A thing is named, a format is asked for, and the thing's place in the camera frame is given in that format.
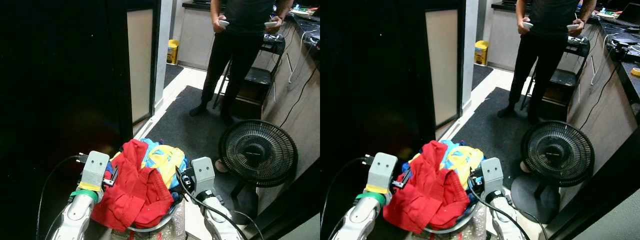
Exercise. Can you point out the clear round laundry basin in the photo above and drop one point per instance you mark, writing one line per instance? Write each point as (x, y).
(446, 231)
(152, 228)

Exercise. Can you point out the white handheld controller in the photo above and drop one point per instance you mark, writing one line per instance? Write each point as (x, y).
(528, 25)
(270, 24)
(224, 23)
(573, 27)

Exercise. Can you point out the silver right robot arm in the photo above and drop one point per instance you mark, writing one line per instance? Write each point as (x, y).
(221, 221)
(503, 221)

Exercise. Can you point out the person's left forearm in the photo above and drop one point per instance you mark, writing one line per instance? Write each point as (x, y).
(283, 7)
(588, 9)

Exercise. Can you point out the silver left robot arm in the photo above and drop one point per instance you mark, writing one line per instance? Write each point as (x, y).
(360, 218)
(75, 216)

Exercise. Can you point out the person's right forearm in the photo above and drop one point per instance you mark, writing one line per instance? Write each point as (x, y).
(520, 9)
(215, 7)

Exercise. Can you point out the person in black clothes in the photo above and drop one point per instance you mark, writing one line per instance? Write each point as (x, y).
(240, 50)
(542, 50)

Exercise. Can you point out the person's right hand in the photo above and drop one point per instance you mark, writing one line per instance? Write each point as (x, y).
(522, 28)
(218, 26)

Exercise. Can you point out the person's left hand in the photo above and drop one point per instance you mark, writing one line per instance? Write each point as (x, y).
(580, 32)
(276, 28)

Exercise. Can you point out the yellow and blue garment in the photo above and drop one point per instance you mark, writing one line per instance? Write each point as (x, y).
(462, 160)
(165, 160)

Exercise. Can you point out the red cloth garment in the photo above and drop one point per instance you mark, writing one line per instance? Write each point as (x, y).
(425, 196)
(135, 196)

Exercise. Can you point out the small beige round object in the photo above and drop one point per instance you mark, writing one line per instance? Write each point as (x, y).
(525, 167)
(220, 166)

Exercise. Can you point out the large dark grey floor mat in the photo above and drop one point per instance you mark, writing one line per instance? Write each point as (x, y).
(180, 122)
(490, 126)

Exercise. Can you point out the black floor fan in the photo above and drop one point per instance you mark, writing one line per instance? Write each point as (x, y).
(557, 153)
(257, 152)

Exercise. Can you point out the small dark floor mat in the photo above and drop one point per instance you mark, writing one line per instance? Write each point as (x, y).
(172, 74)
(481, 75)

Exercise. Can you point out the large black cabinet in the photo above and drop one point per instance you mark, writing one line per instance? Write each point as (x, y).
(60, 75)
(370, 75)

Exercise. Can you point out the black door with frosted panel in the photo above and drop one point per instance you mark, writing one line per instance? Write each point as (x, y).
(140, 65)
(442, 65)

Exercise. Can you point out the yellow plastic container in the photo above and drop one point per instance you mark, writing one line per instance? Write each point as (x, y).
(173, 52)
(481, 53)

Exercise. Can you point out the black metal cart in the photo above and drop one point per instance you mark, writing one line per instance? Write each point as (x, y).
(565, 78)
(260, 76)

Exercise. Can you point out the light grey base cabinet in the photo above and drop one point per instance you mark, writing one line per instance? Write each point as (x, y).
(502, 39)
(195, 37)

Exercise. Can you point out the wood counter with black top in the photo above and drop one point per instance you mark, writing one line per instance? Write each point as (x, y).
(602, 102)

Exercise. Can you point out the black device on counter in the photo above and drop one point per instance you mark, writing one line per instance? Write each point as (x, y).
(312, 40)
(625, 49)

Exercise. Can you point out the yellow tape roll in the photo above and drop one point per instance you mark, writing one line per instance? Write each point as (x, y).
(636, 72)

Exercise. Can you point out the white tray with colourful items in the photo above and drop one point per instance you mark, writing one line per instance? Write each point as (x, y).
(606, 14)
(302, 12)

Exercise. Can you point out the black laptop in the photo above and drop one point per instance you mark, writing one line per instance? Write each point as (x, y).
(631, 14)

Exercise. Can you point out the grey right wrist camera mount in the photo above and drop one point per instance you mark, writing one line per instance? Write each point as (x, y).
(492, 175)
(203, 173)

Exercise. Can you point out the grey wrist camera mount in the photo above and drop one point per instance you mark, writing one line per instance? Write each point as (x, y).
(93, 168)
(381, 170)
(492, 175)
(203, 173)

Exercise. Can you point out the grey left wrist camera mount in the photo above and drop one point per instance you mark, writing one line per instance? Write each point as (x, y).
(93, 168)
(381, 170)

